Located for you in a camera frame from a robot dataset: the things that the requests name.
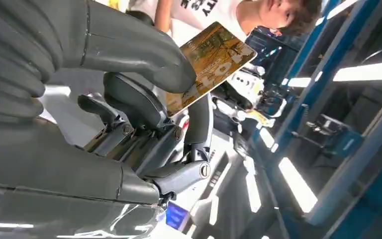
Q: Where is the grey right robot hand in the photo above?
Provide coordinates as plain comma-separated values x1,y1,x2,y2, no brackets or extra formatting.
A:
0,0,214,206

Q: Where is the blue lit screen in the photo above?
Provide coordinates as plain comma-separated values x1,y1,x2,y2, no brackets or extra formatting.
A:
165,201,191,232

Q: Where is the white humanoid robot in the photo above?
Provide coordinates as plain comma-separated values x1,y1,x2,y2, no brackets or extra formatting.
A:
210,62,288,130

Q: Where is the person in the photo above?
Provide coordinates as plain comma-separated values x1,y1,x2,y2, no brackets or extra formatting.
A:
127,0,324,37

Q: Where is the blue metal frame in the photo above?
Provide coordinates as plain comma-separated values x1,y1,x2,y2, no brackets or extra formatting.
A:
243,0,382,239

